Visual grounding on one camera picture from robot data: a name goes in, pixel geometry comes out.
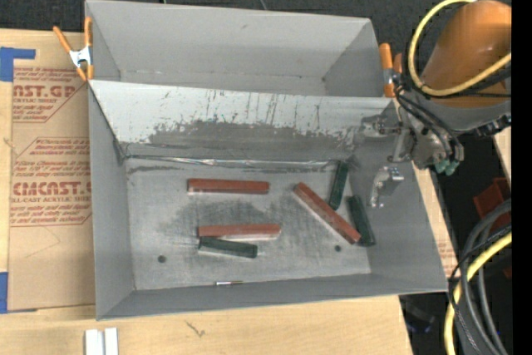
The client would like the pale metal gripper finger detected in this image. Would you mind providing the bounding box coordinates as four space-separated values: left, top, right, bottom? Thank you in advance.
368 165 405 210
359 112 399 139

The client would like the dark green flat block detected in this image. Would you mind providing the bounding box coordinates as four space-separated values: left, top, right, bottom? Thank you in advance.
328 160 350 211
346 195 377 248
197 235 259 260

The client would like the red-brown flat block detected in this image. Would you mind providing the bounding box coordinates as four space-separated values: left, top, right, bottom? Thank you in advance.
196 223 283 242
186 177 271 196
292 181 362 245

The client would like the grey metal bin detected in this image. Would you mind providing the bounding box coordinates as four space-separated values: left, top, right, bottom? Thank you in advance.
84 0 451 322

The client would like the brown cardboard board, red print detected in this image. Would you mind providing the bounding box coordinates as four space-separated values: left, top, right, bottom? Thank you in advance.
0 27 461 313

